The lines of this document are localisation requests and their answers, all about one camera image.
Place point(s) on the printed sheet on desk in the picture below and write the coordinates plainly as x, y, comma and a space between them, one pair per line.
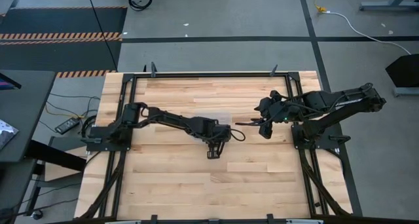
6, 134

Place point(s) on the grey stand foot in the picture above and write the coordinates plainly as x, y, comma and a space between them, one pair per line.
389, 5

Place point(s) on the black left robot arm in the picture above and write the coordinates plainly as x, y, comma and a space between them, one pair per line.
170, 119

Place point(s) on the black hazard-striped floor mat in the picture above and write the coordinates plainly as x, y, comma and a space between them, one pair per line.
59, 21

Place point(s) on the grey frame clamp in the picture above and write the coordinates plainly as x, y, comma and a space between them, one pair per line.
153, 70
273, 70
270, 218
154, 219

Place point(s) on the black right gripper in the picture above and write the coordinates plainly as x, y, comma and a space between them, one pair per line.
278, 109

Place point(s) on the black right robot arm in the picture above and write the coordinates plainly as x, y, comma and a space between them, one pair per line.
343, 103

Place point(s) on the silver aluminium extrusion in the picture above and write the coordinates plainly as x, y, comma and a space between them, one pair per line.
124, 222
304, 221

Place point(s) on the yellow plug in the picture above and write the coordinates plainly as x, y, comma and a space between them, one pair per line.
320, 8

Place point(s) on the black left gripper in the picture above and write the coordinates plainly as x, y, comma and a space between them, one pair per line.
212, 129

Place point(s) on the black box on stand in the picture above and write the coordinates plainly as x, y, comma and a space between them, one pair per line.
404, 71

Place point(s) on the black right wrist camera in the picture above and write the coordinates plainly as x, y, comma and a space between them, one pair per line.
265, 130

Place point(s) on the clear plastic bin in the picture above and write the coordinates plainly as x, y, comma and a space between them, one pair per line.
222, 116

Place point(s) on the black table frame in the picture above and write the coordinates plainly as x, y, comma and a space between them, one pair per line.
209, 75

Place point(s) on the black power adapter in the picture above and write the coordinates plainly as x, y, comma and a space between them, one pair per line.
67, 125

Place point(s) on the dark grey desk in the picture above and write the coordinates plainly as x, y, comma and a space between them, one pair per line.
26, 119

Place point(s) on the dark screen on desk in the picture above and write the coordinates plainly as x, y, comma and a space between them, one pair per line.
8, 83

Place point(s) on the black caster wheel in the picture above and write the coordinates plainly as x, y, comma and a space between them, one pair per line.
37, 215

